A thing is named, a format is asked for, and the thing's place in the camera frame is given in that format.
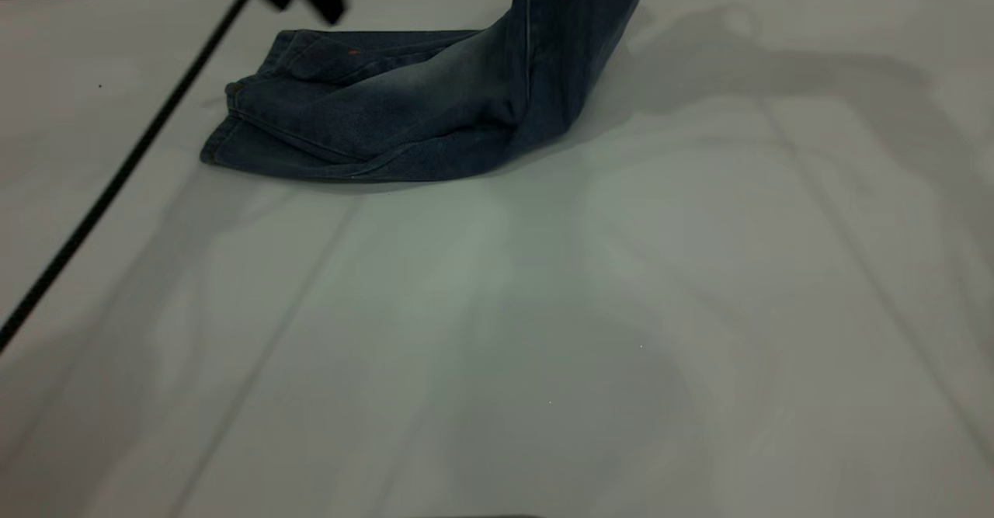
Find blue denim shorts with print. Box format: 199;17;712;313
200;0;649;183

